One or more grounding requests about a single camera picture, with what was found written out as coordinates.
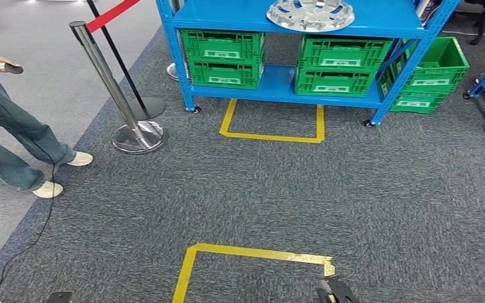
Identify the person's hand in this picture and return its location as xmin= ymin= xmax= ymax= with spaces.
xmin=0 ymin=55 xmax=21 ymax=74

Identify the black handheld controller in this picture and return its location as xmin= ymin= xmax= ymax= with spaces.
xmin=0 ymin=61 xmax=25 ymax=75

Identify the standing person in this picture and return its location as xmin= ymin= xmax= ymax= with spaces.
xmin=0 ymin=47 xmax=94 ymax=199

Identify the red barrier belt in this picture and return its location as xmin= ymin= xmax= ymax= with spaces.
xmin=85 ymin=0 xmax=142 ymax=33

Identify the black pole with disc base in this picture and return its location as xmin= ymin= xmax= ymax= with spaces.
xmin=85 ymin=0 xmax=167 ymax=121

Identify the green plastic crate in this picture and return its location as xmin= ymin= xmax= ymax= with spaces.
xmin=294 ymin=69 xmax=375 ymax=98
xmin=388 ymin=90 xmax=450 ymax=114
xmin=179 ymin=29 xmax=265 ymax=66
xmin=188 ymin=60 xmax=264 ymax=90
xmin=297 ymin=34 xmax=394 ymax=73
xmin=393 ymin=37 xmax=470 ymax=93

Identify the grey wheel hubcap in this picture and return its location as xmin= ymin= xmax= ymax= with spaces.
xmin=266 ymin=0 xmax=356 ymax=33

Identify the black office chair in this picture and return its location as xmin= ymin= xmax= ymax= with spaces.
xmin=452 ymin=0 xmax=485 ymax=47

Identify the thin black controller cable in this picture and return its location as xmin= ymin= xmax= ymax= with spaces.
xmin=0 ymin=160 xmax=57 ymax=298

